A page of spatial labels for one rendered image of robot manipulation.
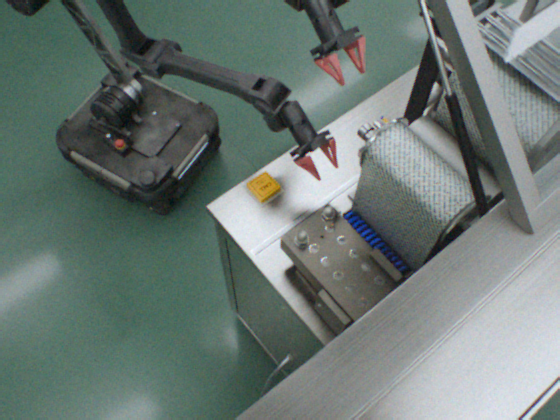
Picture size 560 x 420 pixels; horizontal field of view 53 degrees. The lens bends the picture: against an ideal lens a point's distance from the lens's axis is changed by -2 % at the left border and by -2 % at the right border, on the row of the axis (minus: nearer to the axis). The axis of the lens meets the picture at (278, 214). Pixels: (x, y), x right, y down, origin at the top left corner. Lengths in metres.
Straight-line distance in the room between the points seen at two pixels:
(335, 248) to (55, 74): 2.23
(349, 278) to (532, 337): 0.54
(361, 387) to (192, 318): 1.81
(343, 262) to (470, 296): 0.70
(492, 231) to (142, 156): 1.96
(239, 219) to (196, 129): 1.06
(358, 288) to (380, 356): 0.71
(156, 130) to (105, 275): 0.67
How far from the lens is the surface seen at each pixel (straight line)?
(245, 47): 3.23
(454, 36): 0.70
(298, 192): 1.63
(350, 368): 0.68
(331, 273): 1.39
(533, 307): 1.01
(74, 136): 2.70
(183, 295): 2.49
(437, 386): 0.92
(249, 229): 1.58
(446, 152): 1.36
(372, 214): 1.41
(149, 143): 2.56
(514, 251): 0.78
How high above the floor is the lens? 2.31
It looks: 62 degrees down
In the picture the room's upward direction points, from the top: 1 degrees clockwise
